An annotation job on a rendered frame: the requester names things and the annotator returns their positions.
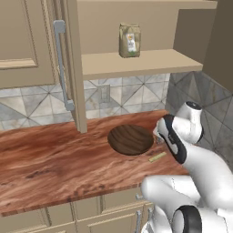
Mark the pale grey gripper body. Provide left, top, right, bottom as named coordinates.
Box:
left=152, top=127, right=164, bottom=145

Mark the dark wooden bowl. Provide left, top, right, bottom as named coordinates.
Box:
left=106, top=123, right=155, bottom=157

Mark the thin yellow stick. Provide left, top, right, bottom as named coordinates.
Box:
left=147, top=151, right=168, bottom=164

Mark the beige drawer front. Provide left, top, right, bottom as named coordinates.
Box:
left=100, top=186, right=146, bottom=214

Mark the beige base cupboard door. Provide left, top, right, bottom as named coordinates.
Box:
left=76, top=205, right=155, bottom=233

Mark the beige open cupboard door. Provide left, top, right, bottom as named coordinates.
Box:
left=59, top=0, right=89, bottom=134

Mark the beige tall side panel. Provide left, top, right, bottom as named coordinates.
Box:
left=202, top=0, right=233, bottom=93

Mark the beige base cupboard run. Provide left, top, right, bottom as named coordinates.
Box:
left=0, top=201, right=77, bottom=233

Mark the grey wall socket plate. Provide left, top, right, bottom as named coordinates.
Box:
left=96, top=84, right=111, bottom=105

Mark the beige open wall shelf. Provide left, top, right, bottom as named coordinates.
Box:
left=76, top=0, right=218, bottom=82

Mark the grey base cupboard handle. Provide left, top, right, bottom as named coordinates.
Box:
left=134, top=208, right=143, bottom=233

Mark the long grey door handle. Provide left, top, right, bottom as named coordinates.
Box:
left=53, top=19, right=76, bottom=112

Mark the beige wall cupboard door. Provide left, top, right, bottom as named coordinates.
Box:
left=0, top=0, right=59, bottom=89

